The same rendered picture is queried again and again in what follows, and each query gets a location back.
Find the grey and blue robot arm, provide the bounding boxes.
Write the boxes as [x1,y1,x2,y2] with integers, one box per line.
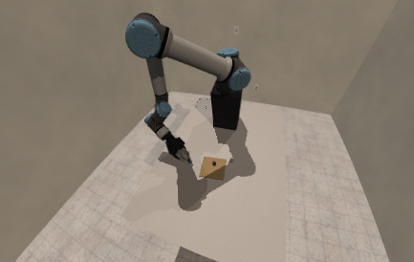
[125,12,251,139]

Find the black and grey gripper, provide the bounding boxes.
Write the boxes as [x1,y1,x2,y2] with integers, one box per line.
[162,131,192,164]

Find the brown flat mat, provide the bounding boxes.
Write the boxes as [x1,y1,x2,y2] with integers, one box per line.
[199,157,226,180]

